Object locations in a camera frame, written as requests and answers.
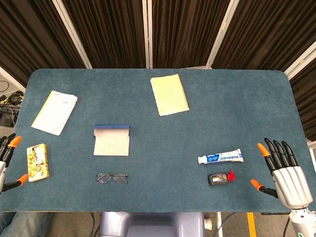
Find teal felt table mat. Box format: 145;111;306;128
0;68;312;213

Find yellow black cable bundle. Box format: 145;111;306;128
0;90;25;107

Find white paper booklet stack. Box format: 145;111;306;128
31;90;79;136

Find white blue toothpaste tube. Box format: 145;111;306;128
197;148;244;165

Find black power adapter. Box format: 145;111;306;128
0;111;19;127

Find dark brown curtain panel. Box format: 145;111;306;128
151;0;232;69
0;0;86;87
214;0;316;74
61;0;149;69

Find yellow snack box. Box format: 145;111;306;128
26;143;49;183

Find white table leg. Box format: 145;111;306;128
215;211;223;237

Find blue box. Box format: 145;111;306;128
93;124;131;157

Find white partition frame post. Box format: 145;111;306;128
283;40;316;79
0;65;27;93
205;0;239;70
142;0;153;69
51;0;93;69

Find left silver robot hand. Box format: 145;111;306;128
0;134;30;196

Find yellow spiral notebook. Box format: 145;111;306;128
150;73;190;117

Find lavender robot torso base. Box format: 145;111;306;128
98;211;206;237

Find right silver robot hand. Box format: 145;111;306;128
250;137;314;209

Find thin-framed eyeglasses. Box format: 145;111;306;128
95;172;129;185

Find white plastic fitting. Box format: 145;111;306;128
203;216;213;231

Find blue denim jeans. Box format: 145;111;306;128
0;211;54;237

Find black device with red clip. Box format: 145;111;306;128
207;169;236;186

